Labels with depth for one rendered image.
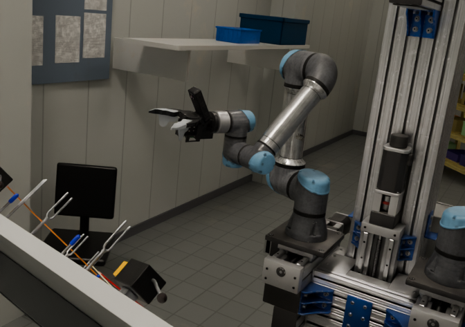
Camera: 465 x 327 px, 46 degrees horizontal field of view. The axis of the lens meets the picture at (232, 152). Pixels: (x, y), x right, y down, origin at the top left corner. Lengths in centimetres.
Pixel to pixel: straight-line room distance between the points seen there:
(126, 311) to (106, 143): 374
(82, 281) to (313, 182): 145
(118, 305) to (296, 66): 152
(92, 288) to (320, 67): 144
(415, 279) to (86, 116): 274
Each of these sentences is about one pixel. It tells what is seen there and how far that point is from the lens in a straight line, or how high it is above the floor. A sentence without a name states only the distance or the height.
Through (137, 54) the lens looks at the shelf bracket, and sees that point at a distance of 395.
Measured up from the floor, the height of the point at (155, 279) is 154.
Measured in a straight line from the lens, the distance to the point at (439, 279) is 186.
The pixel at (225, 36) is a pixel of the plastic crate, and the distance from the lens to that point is 440.
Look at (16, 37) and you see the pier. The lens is 313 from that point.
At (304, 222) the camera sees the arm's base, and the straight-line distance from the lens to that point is 194.
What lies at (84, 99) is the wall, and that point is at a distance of 394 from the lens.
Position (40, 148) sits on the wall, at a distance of 375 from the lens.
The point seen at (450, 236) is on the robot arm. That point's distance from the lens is 182.
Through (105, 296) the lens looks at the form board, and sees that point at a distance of 50.
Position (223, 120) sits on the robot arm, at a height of 157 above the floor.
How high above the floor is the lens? 192
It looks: 15 degrees down
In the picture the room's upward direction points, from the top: 6 degrees clockwise
